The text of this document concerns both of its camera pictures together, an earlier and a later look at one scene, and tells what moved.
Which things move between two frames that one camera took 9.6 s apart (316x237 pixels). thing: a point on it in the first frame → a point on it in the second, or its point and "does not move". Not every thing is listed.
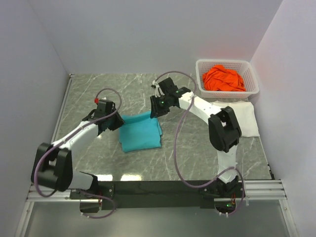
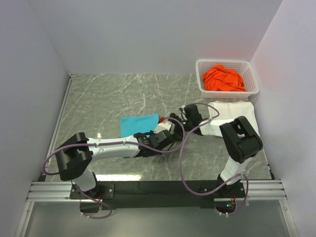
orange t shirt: [219, 78] does not move
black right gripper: [156, 111] → [173, 115]
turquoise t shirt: [139, 132] does not move
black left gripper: [118, 123] → [152, 133]
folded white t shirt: [244, 114] does not move
